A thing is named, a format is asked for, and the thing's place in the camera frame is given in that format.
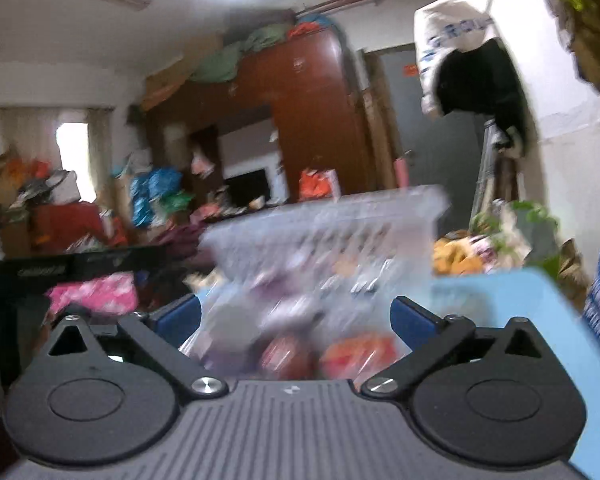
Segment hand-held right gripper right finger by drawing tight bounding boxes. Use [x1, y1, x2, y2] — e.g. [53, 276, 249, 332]
[361, 295, 549, 404]

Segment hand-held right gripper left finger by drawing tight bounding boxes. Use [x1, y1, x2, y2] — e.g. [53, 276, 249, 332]
[46, 293, 229, 401]

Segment clear plastic basket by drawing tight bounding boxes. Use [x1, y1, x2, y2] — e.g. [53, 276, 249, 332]
[200, 185, 451, 311]

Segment clear plastic bag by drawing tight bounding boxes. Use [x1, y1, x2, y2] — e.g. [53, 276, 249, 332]
[180, 280, 413, 381]

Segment red cloth pile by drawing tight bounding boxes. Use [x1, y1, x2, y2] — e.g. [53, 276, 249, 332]
[30, 202, 111, 253]

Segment pink floral blanket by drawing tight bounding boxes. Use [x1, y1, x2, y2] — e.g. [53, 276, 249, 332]
[45, 272, 138, 316]

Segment orange snack packet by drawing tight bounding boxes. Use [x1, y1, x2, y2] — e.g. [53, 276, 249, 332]
[322, 335, 398, 380]

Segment yellow cloth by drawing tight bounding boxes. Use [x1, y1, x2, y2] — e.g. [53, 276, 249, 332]
[432, 237, 486, 276]

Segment blue plastic bags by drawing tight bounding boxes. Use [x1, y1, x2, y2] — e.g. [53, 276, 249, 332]
[130, 167, 183, 228]

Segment window curtain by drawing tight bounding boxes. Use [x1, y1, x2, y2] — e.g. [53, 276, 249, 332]
[0, 105, 116, 206]

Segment black television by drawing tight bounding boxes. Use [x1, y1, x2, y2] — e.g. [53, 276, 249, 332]
[223, 169, 271, 208]

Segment pink hanging plastic bag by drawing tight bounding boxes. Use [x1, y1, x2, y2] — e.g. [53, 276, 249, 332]
[190, 145, 216, 178]

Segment orange and white bag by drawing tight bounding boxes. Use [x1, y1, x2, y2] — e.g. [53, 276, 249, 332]
[299, 167, 342, 201]

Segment green reusable bag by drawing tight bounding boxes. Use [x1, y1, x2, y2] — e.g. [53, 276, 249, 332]
[472, 200, 563, 281]

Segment grey door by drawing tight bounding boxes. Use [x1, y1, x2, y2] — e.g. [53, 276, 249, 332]
[365, 42, 486, 241]

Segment brown paper bag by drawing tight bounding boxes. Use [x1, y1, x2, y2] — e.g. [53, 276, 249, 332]
[557, 240, 588, 306]

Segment metal folding ladder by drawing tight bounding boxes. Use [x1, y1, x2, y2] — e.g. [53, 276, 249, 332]
[472, 120, 506, 221]

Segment cardboard box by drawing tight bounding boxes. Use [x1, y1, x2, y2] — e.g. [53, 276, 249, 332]
[142, 57, 201, 111]

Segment brown wooden wardrobe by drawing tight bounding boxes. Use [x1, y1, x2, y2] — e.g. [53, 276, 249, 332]
[145, 27, 376, 211]

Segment green cloth bundle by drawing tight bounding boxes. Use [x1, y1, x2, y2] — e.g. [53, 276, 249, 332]
[190, 22, 296, 85]

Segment white hanging bag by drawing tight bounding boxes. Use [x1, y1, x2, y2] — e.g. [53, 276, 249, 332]
[412, 0, 498, 120]

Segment brown hanging bag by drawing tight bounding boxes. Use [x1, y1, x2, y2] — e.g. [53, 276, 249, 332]
[532, 0, 600, 95]

